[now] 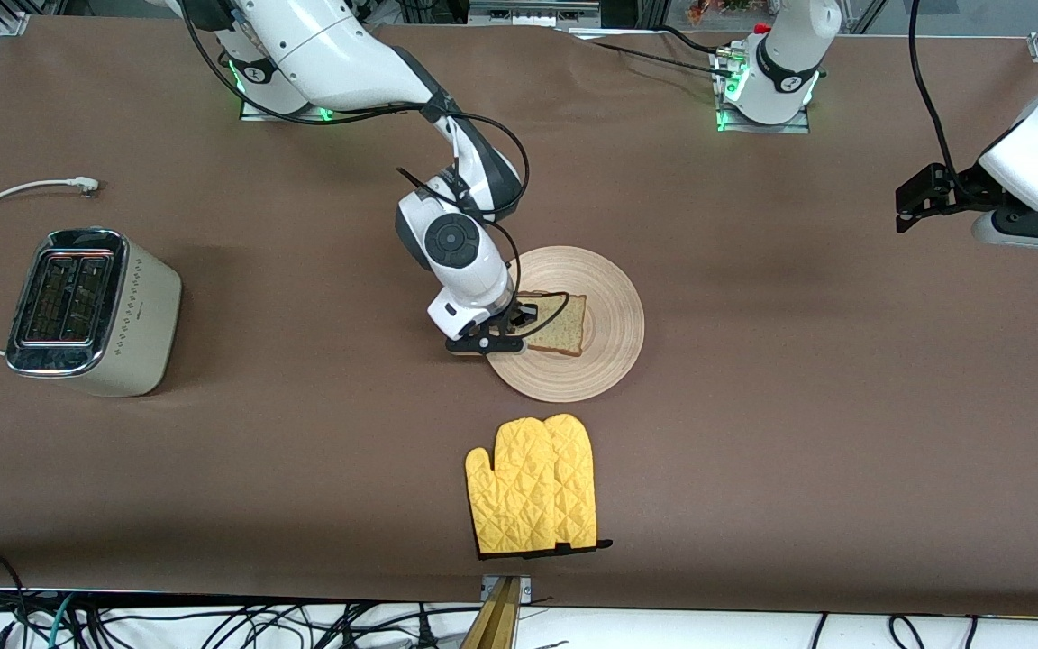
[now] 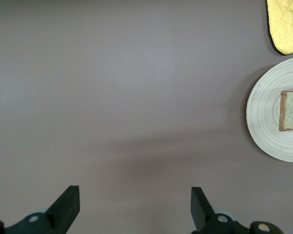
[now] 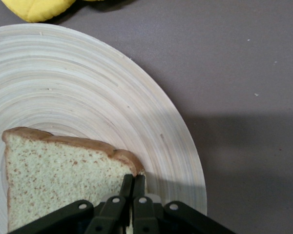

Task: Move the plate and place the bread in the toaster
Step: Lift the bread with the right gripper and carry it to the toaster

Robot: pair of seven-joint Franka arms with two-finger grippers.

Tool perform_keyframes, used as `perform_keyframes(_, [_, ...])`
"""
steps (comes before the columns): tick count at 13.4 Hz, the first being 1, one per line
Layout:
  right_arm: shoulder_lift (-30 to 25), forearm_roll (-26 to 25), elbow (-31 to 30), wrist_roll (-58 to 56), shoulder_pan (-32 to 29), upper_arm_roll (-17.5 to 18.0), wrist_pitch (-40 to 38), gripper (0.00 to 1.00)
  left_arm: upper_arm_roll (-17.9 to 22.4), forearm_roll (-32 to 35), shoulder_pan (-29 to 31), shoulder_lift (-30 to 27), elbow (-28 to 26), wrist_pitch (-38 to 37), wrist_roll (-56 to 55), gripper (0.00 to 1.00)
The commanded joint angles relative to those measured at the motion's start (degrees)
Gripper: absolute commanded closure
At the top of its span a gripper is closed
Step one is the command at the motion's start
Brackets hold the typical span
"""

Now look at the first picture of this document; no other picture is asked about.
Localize brown-crusted bread slice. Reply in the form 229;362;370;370
515;291;588;358

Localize round wooden plate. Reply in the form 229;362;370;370
479;245;645;404

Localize beige chrome two-slot toaster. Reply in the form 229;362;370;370
5;227;183;398

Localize yellow quilted oven mitt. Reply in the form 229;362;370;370
464;413;614;559

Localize gold aluminium profile bar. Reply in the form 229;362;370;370
460;577;522;649

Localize grey background equipment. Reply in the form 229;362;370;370
468;0;603;28

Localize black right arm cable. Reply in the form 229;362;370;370
178;0;570;345

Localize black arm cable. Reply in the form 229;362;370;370
907;0;963;181
178;0;570;345

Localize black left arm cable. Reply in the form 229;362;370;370
907;0;963;181

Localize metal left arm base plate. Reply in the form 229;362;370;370
715;106;812;135

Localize silver metal bracket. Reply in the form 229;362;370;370
480;574;533;604

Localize black base power cable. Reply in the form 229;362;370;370
571;25;736;78

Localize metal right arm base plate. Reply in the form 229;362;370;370
238;95;337;123

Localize teal cable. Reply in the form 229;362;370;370
43;592;80;649

